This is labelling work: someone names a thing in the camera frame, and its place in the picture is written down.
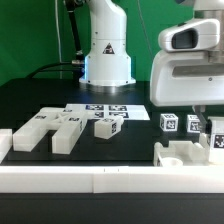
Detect white thin cable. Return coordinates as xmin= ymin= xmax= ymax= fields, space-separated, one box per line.
xmin=54 ymin=0 xmax=64 ymax=80

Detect white paper tag sheet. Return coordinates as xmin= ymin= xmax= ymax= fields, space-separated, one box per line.
xmin=65 ymin=104 xmax=150 ymax=120

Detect white fence wall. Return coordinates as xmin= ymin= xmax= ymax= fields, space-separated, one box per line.
xmin=0 ymin=129 xmax=12 ymax=163
xmin=0 ymin=166 xmax=224 ymax=193

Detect white chair back part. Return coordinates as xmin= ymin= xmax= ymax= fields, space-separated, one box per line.
xmin=13 ymin=108 xmax=87 ymax=154

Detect white chair seat part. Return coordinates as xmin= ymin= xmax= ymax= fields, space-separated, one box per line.
xmin=153 ymin=141 xmax=208 ymax=167

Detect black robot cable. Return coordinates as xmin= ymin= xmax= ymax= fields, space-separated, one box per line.
xmin=25 ymin=0 xmax=86 ymax=79

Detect white left fence wall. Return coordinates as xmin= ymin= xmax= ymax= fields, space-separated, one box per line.
xmin=0 ymin=129 xmax=12 ymax=163

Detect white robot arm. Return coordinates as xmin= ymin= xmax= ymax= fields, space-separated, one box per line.
xmin=79 ymin=0 xmax=224 ymax=114

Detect white tagged cube far right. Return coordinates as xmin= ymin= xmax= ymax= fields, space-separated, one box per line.
xmin=186 ymin=114 xmax=200 ymax=133

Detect white front fence wall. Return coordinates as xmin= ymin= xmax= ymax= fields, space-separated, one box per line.
xmin=0 ymin=166 xmax=224 ymax=193

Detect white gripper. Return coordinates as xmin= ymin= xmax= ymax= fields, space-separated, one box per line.
xmin=150 ymin=51 xmax=224 ymax=134

